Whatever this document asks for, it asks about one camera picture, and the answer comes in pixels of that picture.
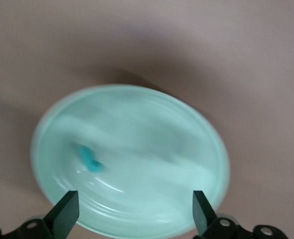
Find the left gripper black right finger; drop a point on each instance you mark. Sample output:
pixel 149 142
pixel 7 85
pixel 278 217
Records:
pixel 206 221

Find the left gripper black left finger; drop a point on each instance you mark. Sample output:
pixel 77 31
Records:
pixel 62 219

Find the teal foam letter l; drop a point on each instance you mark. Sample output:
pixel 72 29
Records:
pixel 89 161

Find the pale green plate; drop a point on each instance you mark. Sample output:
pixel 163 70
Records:
pixel 149 149

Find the brown table cover sheet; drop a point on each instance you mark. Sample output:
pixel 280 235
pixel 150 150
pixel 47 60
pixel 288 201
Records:
pixel 147 37

